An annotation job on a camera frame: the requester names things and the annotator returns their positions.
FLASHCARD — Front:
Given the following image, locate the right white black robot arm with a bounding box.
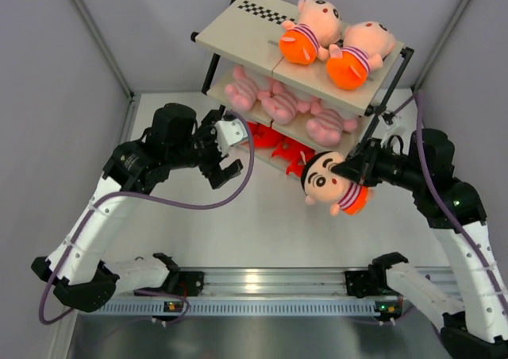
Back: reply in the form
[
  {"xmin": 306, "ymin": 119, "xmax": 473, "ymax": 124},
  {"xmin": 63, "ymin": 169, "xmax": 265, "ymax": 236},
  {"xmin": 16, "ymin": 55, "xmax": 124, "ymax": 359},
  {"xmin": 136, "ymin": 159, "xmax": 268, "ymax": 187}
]
[{"xmin": 331, "ymin": 129, "xmax": 507, "ymax": 358}]

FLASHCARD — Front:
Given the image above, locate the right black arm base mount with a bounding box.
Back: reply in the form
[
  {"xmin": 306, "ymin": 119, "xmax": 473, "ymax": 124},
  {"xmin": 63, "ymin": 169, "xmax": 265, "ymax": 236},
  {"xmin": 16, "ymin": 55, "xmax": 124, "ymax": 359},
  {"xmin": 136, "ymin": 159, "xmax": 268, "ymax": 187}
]
[{"xmin": 344, "ymin": 270, "xmax": 391, "ymax": 299}]

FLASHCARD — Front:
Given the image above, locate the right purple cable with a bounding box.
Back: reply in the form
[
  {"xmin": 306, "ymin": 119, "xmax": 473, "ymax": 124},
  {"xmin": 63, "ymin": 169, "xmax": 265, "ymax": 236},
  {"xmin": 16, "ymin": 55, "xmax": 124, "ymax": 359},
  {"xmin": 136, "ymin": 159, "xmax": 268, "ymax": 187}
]
[{"xmin": 383, "ymin": 91, "xmax": 508, "ymax": 326}]

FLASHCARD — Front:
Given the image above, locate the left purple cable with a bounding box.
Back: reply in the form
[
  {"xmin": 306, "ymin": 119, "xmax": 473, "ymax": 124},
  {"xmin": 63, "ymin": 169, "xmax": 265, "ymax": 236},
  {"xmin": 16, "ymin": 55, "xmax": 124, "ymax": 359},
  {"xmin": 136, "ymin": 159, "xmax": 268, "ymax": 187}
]
[{"xmin": 37, "ymin": 110, "xmax": 256, "ymax": 326}]

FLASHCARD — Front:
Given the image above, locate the red whale plush rightmost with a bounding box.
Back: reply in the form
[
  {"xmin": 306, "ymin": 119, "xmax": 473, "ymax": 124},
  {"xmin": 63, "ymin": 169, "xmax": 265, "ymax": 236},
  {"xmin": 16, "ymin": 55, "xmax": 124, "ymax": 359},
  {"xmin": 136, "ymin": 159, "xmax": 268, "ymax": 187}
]
[{"xmin": 286, "ymin": 150, "xmax": 315, "ymax": 178}]

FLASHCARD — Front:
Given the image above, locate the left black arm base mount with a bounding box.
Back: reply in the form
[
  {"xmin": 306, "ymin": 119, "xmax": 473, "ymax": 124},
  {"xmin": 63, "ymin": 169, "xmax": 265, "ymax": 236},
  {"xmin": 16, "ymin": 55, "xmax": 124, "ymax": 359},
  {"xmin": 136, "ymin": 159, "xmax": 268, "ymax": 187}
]
[{"xmin": 134, "ymin": 270, "xmax": 205, "ymax": 298}]

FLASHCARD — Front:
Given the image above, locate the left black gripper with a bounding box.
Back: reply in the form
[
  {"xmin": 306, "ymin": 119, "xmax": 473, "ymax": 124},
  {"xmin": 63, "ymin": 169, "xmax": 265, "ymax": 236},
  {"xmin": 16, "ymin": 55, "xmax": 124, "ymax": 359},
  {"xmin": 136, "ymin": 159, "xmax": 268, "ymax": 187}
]
[{"xmin": 165, "ymin": 111, "xmax": 241, "ymax": 189}]

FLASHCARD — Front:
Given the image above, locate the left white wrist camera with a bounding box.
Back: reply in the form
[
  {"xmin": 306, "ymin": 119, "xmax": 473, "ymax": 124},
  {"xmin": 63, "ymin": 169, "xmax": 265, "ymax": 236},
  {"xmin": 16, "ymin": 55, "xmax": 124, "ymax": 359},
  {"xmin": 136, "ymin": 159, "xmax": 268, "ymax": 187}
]
[{"xmin": 214, "ymin": 118, "xmax": 248, "ymax": 157}]

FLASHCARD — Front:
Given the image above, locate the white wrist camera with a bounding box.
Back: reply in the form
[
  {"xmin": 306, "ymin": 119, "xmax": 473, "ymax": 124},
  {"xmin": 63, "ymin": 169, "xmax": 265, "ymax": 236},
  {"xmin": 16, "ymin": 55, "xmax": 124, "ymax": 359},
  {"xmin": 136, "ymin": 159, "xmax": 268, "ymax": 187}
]
[
  {"xmin": 381, "ymin": 112, "xmax": 405, "ymax": 147},
  {"xmin": 214, "ymin": 118, "xmax": 248, "ymax": 157}
]

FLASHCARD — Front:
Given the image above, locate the grey slotted cable duct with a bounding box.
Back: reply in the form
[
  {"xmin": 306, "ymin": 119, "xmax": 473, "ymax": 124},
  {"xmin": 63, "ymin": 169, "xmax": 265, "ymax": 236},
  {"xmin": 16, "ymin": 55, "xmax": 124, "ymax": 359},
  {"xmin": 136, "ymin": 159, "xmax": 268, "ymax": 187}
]
[{"xmin": 93, "ymin": 299, "xmax": 402, "ymax": 318}]

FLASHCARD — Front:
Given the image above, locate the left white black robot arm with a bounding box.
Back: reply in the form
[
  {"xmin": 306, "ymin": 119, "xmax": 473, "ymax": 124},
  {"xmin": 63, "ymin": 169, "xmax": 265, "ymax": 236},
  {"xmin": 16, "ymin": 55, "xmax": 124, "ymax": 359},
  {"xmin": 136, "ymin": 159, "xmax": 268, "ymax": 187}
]
[{"xmin": 31, "ymin": 103, "xmax": 249, "ymax": 312}]

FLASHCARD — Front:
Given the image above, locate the boy doll face up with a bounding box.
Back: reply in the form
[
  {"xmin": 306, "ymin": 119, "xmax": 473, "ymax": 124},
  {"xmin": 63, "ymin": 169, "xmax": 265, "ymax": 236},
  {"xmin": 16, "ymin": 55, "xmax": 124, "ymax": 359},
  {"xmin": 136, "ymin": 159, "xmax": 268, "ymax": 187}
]
[{"xmin": 326, "ymin": 21, "xmax": 396, "ymax": 91}]

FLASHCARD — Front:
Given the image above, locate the pink striped frog plush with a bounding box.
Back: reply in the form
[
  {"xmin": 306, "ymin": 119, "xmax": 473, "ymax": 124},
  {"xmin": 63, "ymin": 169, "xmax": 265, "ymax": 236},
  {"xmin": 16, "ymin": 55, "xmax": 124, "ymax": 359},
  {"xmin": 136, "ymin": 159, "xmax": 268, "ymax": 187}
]
[
  {"xmin": 260, "ymin": 81, "xmax": 318, "ymax": 125},
  {"xmin": 306, "ymin": 100, "xmax": 360, "ymax": 147},
  {"xmin": 224, "ymin": 65, "xmax": 273, "ymax": 112}
]

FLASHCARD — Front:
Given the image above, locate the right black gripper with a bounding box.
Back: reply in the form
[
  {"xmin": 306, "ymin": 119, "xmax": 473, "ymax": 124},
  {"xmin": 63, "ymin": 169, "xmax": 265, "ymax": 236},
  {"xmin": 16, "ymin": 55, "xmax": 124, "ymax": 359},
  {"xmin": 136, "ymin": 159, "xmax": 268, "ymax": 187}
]
[{"xmin": 332, "ymin": 137, "xmax": 425, "ymax": 191}]

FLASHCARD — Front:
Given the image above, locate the purple cable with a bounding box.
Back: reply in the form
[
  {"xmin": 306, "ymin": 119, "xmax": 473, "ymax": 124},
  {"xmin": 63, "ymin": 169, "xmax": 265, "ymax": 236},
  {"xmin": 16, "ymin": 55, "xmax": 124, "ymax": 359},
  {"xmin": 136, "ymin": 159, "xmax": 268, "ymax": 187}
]
[
  {"xmin": 37, "ymin": 110, "xmax": 256, "ymax": 326},
  {"xmin": 383, "ymin": 91, "xmax": 508, "ymax": 326}
]

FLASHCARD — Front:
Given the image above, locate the boy doll black hair back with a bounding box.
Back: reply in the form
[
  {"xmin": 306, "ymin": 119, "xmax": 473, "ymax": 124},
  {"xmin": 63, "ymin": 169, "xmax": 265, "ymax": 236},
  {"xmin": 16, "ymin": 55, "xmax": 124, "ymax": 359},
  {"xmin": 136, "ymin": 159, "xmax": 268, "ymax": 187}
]
[{"xmin": 279, "ymin": 0, "xmax": 342, "ymax": 65}]

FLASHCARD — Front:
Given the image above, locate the beige three-tier shelf black frame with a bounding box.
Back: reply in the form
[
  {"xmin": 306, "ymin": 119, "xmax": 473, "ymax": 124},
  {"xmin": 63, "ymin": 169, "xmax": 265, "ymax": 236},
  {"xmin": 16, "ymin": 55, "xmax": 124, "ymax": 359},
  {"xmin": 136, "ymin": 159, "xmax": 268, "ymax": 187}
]
[{"xmin": 191, "ymin": 0, "xmax": 414, "ymax": 155}]

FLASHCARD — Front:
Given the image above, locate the aluminium rail base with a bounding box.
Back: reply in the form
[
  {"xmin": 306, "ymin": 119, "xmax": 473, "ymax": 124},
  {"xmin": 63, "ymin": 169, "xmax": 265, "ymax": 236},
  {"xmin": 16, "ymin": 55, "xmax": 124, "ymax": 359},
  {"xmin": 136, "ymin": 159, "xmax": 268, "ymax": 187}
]
[{"xmin": 110, "ymin": 266, "xmax": 457, "ymax": 297}]

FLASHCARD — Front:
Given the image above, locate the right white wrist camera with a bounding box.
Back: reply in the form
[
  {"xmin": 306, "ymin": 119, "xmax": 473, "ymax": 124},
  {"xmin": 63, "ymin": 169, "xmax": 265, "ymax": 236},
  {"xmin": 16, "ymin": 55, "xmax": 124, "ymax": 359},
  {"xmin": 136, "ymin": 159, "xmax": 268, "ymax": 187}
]
[{"xmin": 381, "ymin": 112, "xmax": 405, "ymax": 147}]

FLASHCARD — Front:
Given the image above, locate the red whale plush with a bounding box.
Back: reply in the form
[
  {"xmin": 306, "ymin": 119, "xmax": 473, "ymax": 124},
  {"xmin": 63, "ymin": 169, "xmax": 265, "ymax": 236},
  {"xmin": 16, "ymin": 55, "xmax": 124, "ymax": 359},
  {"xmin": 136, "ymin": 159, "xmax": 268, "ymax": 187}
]
[
  {"xmin": 248, "ymin": 122, "xmax": 285, "ymax": 149},
  {"xmin": 271, "ymin": 137, "xmax": 306, "ymax": 162},
  {"xmin": 286, "ymin": 150, "xmax": 315, "ymax": 178}
]

